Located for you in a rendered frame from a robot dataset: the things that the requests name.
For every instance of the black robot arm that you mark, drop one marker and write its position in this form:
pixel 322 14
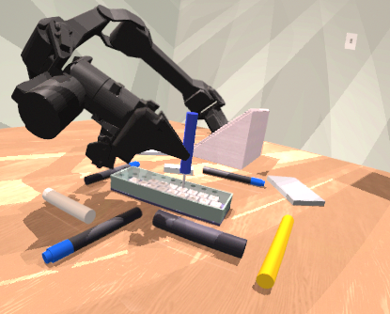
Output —
pixel 53 97

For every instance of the dark grey cylinder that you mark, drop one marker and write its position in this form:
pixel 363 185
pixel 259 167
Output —
pixel 199 233

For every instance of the blue stylus with silver tip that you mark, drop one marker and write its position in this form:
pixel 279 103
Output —
pixel 188 143

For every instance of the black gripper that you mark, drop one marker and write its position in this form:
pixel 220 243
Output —
pixel 141 128

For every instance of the yellow cylinder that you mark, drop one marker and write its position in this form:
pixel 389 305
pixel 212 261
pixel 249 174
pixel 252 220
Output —
pixel 270 266

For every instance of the white cylinder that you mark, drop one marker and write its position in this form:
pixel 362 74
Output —
pixel 69 205

